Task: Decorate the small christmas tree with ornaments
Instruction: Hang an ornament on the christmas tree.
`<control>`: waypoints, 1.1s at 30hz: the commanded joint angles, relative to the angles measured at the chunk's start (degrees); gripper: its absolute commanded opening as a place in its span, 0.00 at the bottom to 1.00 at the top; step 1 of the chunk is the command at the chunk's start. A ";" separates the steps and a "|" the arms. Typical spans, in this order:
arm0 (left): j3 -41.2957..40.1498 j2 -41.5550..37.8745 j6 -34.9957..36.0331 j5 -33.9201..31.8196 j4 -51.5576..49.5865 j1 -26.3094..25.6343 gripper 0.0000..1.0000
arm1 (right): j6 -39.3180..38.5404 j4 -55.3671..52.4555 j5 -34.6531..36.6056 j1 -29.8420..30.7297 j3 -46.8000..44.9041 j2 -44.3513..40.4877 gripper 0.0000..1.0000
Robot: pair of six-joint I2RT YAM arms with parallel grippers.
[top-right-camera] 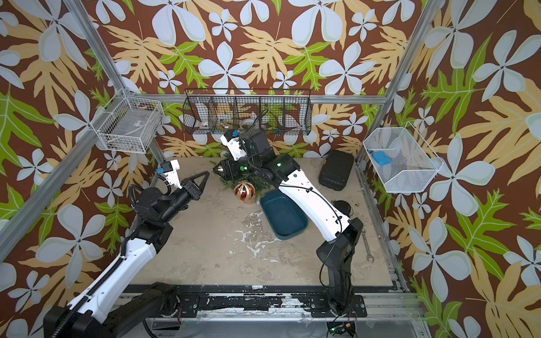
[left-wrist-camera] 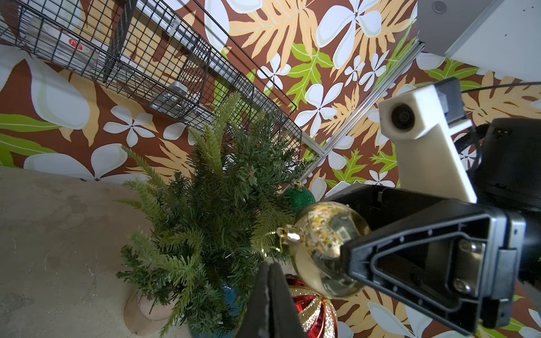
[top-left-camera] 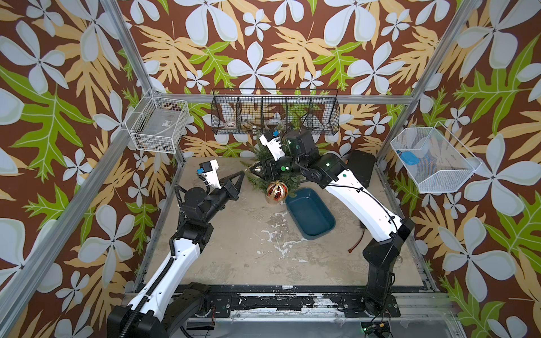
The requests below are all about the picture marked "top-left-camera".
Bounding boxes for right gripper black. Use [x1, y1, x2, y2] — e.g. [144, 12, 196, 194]
[249, 155, 309, 183]

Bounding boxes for black hard case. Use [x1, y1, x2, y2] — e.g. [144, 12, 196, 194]
[346, 150, 376, 188]

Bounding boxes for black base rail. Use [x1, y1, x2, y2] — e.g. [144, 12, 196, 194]
[199, 284, 401, 318]

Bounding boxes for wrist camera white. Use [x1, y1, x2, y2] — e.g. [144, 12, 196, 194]
[197, 159, 221, 189]
[259, 130, 285, 161]

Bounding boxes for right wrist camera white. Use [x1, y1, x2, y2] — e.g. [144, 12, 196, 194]
[259, 130, 285, 161]

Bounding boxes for white mesh basket right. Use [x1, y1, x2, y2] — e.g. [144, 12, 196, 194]
[390, 123, 482, 194]

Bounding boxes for blue object in basket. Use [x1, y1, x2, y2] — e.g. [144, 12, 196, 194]
[399, 152, 421, 166]

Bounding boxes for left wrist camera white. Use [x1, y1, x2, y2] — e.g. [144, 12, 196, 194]
[197, 159, 221, 189]

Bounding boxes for black wire basket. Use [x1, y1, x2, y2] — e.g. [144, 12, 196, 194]
[209, 88, 340, 135]

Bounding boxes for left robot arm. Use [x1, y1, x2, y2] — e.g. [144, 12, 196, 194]
[107, 163, 245, 337]

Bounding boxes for teal plastic tray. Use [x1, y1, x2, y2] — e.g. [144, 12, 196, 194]
[285, 188, 336, 240]

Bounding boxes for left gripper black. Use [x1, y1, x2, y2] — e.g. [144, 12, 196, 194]
[201, 171, 241, 226]

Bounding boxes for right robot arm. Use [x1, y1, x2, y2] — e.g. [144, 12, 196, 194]
[250, 130, 415, 316]

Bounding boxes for white wire basket left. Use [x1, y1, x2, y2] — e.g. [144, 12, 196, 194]
[125, 90, 190, 154]

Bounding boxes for small green christmas tree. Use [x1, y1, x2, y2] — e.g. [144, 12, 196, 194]
[241, 142, 305, 197]

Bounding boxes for red gold striped ornament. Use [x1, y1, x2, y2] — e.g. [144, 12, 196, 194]
[266, 180, 288, 204]

